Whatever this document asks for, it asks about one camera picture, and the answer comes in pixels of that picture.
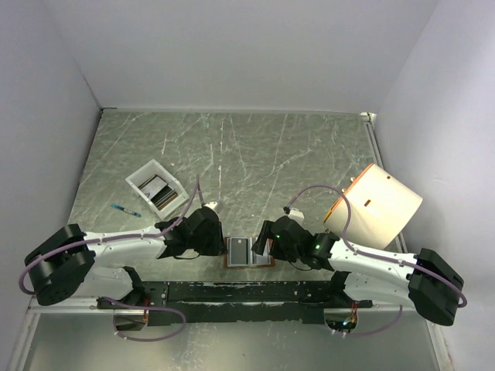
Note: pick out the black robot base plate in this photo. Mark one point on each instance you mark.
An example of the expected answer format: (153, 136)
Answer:
(216, 302)

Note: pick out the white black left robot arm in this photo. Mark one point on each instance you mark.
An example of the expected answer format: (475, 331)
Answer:
(72, 263)

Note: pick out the blue pen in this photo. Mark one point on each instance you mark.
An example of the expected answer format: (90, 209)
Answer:
(126, 210)

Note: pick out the white cylinder with wooden base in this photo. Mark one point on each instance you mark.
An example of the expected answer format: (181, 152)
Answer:
(381, 207)

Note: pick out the brown leather card holder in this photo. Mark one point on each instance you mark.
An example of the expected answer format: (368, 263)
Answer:
(255, 260)

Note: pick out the white card box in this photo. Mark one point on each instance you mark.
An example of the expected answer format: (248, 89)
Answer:
(148, 170)

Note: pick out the grey white credit card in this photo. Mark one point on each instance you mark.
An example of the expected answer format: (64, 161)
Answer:
(238, 252)

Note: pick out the gold striped credit card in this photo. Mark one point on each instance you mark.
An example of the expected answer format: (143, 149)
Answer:
(158, 191)

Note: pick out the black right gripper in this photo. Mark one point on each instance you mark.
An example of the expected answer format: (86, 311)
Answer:
(266, 233)

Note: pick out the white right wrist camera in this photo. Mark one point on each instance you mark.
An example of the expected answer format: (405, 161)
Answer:
(294, 214)

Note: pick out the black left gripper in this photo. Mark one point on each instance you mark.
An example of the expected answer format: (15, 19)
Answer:
(217, 246)

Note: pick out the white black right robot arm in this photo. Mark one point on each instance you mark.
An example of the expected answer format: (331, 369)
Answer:
(421, 281)

